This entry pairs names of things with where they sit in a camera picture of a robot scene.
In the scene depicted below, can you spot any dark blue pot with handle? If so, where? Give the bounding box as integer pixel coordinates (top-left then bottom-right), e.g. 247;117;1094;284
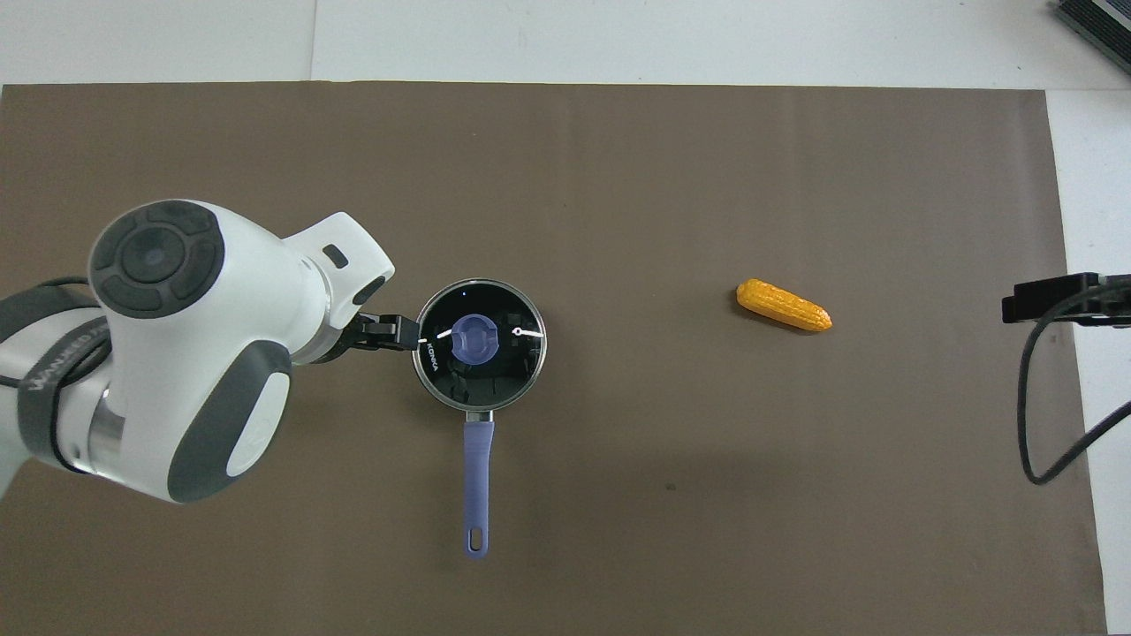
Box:
411;278;548;560

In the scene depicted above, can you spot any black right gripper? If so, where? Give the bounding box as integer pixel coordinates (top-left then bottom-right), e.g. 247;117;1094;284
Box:
1001;274;1131;328

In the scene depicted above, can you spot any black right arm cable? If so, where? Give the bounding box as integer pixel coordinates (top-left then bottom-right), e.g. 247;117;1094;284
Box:
1017;281;1131;486

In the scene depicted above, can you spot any brown table mat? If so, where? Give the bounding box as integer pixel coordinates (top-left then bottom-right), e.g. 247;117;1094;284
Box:
0;81;1109;636

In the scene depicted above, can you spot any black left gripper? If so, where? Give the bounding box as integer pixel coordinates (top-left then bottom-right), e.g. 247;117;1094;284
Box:
327;309;421;365

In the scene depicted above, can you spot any yellow corn cob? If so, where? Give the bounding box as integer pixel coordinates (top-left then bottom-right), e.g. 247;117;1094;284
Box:
736;278;834;334

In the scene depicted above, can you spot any dark grey ribbed device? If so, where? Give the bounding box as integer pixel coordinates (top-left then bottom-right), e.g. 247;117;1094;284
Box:
1051;0;1131;77

